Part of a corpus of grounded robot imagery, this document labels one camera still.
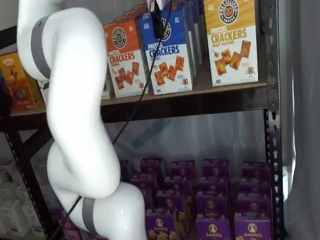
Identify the black metal shelf rack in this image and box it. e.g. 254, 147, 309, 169
0, 0, 287, 240

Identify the orange snack box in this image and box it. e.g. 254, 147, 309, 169
0, 51, 44, 111

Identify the dark blue snack box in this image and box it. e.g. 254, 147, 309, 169
0, 72, 11, 118

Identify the brown bunny print snack box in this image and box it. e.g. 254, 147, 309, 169
176, 196, 195, 240

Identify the orange white pretzel crackers box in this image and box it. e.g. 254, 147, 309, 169
129, 2, 151, 16
103, 18, 150, 99
114, 9, 141, 26

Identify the yellow white pretzel crackers box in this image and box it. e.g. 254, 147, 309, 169
203, 0, 259, 88

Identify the wooden shelf board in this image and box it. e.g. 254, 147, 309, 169
9, 81, 268, 118

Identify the grey curtain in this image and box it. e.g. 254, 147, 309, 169
279, 0, 320, 240

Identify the white backdrop sheet teal logo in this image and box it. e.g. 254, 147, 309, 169
99, 109, 267, 176

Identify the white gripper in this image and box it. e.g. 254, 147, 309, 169
146, 0, 173, 39

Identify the white carton box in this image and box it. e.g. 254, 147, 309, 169
22, 202, 46, 236
0, 169, 20, 201
0, 199, 24, 238

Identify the blue white pretzel crackers box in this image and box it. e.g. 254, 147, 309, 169
136, 6, 195, 96
183, 0, 204, 68

